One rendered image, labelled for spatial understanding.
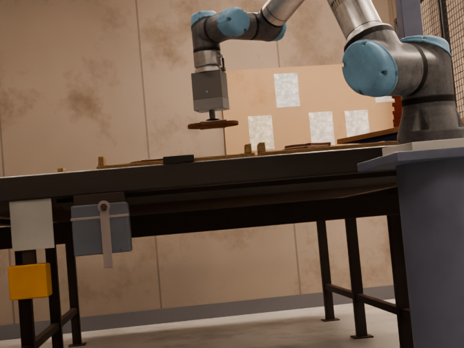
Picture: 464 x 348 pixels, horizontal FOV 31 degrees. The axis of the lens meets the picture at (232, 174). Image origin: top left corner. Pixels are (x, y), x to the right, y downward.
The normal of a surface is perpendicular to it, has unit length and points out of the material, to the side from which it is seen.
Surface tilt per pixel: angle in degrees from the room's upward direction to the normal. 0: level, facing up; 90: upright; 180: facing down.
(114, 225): 90
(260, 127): 90
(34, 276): 90
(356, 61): 99
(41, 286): 90
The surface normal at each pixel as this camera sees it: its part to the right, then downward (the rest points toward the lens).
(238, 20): 0.59, -0.10
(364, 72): -0.75, 0.18
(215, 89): -0.26, -0.04
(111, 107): 0.15, -0.07
